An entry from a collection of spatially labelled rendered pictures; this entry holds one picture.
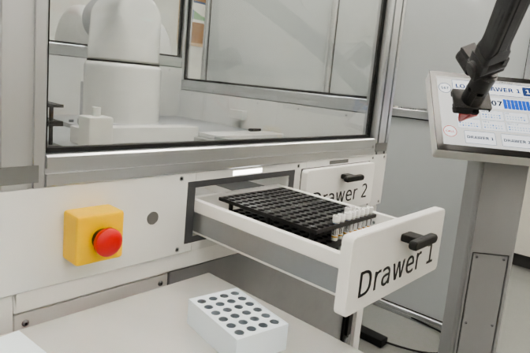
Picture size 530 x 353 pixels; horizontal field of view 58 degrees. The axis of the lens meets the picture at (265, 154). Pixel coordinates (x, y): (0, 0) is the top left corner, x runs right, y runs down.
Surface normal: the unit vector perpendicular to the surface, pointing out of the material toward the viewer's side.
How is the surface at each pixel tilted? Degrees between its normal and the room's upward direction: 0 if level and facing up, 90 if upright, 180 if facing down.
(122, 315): 0
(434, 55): 90
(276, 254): 90
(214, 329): 90
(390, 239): 90
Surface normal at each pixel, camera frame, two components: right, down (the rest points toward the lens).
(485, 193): -0.05, 0.15
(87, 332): 0.09, -0.98
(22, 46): 0.73, 0.17
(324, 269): -0.68, 0.05
